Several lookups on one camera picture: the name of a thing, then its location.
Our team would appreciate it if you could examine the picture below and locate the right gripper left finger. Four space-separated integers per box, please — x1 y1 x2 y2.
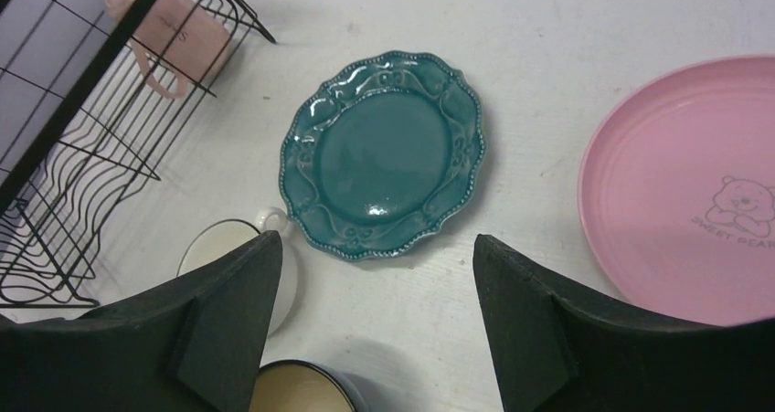
1 231 282 411

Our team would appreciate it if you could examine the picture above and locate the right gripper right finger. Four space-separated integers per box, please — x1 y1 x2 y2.
472 234 774 411

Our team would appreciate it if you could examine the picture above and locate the pink plastic plate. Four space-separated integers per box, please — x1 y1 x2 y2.
578 55 774 326

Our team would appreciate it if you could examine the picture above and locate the black bowl cream inside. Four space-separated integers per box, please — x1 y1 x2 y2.
249 359 370 412

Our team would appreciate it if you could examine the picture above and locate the light pink mug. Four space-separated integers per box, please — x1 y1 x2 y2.
130 0 231 99

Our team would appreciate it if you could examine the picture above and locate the teal scalloped ceramic plate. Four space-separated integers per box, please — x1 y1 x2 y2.
278 50 487 262

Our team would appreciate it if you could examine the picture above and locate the black wire dish rack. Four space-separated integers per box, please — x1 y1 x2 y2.
1 0 267 309

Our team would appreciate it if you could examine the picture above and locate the white cup with black rim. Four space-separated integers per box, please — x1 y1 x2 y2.
177 206 300 336

